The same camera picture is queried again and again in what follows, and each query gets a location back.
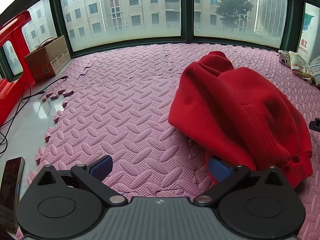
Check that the brown cardboard box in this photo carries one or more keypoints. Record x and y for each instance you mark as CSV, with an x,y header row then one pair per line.
x,y
48,58

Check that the red plastic stool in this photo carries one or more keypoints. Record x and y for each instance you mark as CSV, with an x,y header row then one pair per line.
x,y
16,49

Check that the blue striped folded cloth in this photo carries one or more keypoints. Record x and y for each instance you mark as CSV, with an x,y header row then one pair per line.
x,y
315,68

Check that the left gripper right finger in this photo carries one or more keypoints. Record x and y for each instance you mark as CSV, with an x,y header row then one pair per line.
x,y
227,178

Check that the black smartphone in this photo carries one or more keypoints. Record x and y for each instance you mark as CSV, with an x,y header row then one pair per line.
x,y
10,190

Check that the yellow patterned folded cloth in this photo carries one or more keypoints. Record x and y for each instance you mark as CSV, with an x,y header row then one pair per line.
x,y
300,67

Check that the white air conditioner unit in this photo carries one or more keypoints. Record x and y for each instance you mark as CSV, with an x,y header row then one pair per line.
x,y
309,40

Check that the panda print cloth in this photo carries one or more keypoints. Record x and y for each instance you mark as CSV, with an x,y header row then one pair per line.
x,y
284,58

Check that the pink foam floor mat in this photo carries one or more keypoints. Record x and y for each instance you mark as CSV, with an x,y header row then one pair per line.
x,y
120,103

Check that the red hooded sweatshirt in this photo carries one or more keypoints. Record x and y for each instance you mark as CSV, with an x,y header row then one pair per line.
x,y
240,117

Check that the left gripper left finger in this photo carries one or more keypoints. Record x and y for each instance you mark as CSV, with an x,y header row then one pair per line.
x,y
90,178

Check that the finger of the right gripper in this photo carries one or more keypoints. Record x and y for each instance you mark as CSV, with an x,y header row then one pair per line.
x,y
314,125

